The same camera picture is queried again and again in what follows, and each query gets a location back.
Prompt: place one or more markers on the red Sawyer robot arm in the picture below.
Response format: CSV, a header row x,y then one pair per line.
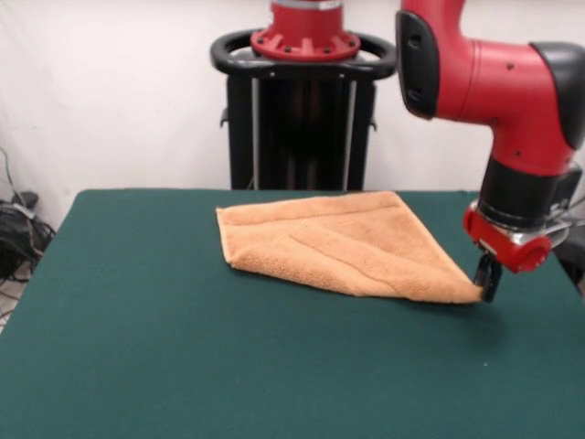
x,y
493,82

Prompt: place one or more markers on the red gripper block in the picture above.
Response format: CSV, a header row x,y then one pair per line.
x,y
503,247

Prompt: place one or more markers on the dark green table cloth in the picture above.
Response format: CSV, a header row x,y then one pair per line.
x,y
183,343

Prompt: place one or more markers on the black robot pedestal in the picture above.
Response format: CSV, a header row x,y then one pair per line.
x,y
297,137

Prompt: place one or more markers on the tan terry towel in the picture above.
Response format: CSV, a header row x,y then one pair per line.
x,y
347,247

